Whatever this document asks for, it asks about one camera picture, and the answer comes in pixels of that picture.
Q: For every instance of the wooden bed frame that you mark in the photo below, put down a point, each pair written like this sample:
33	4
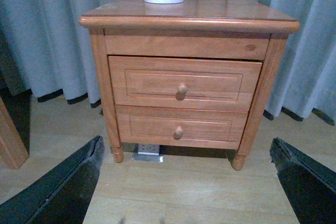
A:
13	151

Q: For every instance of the grey curtain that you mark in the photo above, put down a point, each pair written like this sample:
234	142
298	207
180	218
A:
50	52

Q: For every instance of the floor power socket box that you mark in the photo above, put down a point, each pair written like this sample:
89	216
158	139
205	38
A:
147	153

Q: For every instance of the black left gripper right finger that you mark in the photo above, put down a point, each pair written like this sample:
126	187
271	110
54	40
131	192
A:
308	185

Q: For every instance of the wooden drawer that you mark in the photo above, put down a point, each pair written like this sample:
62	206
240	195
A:
180	127
219	85

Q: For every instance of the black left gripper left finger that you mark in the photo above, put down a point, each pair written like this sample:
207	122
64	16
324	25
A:
63	194

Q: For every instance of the wooden nightstand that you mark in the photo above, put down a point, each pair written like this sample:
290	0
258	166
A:
233	30

